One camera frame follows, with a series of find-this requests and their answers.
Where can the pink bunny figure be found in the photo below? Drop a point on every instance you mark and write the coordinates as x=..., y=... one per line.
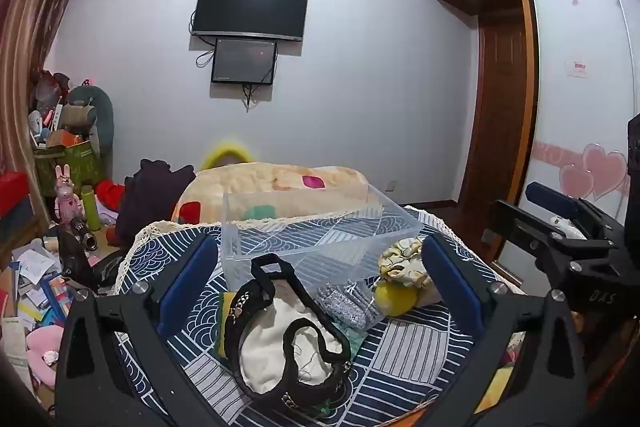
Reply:
x=67, y=202

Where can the grey patterned folded cloth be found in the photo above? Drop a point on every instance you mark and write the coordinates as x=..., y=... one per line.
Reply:
x=345, y=307

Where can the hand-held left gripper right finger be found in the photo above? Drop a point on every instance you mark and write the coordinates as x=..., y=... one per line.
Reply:
x=450, y=282

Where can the peach patchwork blanket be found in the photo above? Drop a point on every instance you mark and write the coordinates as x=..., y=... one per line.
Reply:
x=280, y=184

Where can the dark purple garment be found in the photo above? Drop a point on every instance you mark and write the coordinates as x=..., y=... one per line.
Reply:
x=150, y=202

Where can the grey plush toy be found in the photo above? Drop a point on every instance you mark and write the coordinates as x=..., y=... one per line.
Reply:
x=97, y=107

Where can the yellow plush ball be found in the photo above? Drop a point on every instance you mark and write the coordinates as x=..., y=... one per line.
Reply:
x=395, y=299

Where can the red plush toy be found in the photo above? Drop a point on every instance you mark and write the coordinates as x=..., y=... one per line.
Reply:
x=110, y=194

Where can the white heart-print sliding door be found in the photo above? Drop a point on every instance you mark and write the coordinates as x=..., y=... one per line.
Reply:
x=575, y=117

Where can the clear plastic storage bin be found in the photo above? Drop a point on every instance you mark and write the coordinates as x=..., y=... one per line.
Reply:
x=280, y=232

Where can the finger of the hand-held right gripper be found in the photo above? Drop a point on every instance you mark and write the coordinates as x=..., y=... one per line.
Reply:
x=520, y=227
x=550, y=197

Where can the green storage box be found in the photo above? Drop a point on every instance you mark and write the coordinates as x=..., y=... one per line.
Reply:
x=75, y=167

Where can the small black wall monitor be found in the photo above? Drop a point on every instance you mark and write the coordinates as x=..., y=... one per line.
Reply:
x=244, y=62

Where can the red box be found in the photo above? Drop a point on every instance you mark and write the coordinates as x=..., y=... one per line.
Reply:
x=12, y=192

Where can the white bag with black trim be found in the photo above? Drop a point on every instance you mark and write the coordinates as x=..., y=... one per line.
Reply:
x=272, y=347

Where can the yellow green cloth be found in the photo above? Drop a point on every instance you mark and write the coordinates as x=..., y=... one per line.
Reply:
x=222, y=322

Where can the striped brown curtain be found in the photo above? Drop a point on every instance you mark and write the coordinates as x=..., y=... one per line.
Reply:
x=30, y=32

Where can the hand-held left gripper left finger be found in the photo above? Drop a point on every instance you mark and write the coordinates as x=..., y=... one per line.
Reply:
x=192, y=277

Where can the yellow plush toy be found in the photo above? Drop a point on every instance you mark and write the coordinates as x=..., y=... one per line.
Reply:
x=225, y=154

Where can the pile of papers and books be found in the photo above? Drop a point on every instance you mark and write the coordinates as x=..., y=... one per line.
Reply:
x=32, y=277

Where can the clutter of household items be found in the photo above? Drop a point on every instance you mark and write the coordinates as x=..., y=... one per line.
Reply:
x=50, y=117

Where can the green bottle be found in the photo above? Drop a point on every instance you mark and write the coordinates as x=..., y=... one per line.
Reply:
x=91, y=209

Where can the brown wooden door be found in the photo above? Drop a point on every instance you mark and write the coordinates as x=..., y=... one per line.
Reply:
x=500, y=107

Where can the black wall television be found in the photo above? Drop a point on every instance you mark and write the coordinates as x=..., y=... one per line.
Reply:
x=250, y=7

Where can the floral fabric scrunchie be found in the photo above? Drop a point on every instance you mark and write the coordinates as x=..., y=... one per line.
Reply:
x=400, y=262

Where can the navy patterned bedspread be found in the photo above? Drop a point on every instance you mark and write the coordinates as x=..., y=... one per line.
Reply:
x=400, y=367

